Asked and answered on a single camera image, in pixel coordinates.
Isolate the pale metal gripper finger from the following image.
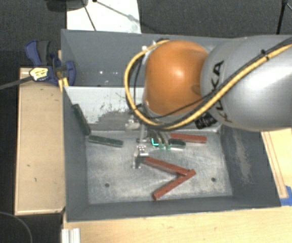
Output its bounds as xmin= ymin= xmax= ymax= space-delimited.
xmin=132 ymin=145 xmax=149 ymax=170
xmin=124 ymin=117 xmax=140 ymax=131

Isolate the grey metal bin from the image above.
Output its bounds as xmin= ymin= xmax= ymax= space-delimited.
xmin=60 ymin=28 xmax=282 ymax=222

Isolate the red-brown flat block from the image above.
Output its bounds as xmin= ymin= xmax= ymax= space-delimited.
xmin=152 ymin=169 xmax=197 ymax=201
xmin=143 ymin=156 xmax=190 ymax=178
xmin=170 ymin=133 xmax=208 ymax=144

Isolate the dark green flat block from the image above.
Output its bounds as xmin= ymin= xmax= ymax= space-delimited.
xmin=71 ymin=103 xmax=92 ymax=137
xmin=168 ymin=138 xmax=187 ymax=148
xmin=88 ymin=134 xmax=124 ymax=149

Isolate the pale wood board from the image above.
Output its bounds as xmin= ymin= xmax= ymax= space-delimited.
xmin=14 ymin=67 xmax=67 ymax=216

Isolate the black cylinder on white bracket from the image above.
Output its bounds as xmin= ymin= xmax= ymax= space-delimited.
xmin=193 ymin=111 xmax=219 ymax=131

